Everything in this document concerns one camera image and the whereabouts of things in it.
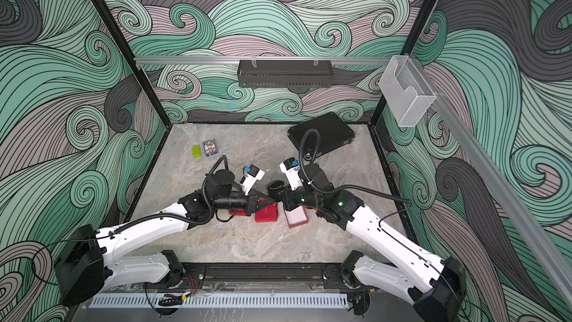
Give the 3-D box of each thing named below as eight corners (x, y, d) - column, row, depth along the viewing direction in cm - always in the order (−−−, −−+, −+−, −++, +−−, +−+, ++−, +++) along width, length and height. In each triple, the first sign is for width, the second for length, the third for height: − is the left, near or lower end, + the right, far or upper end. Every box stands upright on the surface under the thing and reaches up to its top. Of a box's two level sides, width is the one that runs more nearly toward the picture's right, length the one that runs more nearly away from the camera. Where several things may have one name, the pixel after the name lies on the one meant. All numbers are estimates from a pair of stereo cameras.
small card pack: (205, 157, 108) (204, 154, 107) (203, 143, 114) (202, 140, 113) (217, 154, 110) (216, 151, 108) (215, 140, 116) (214, 137, 114)
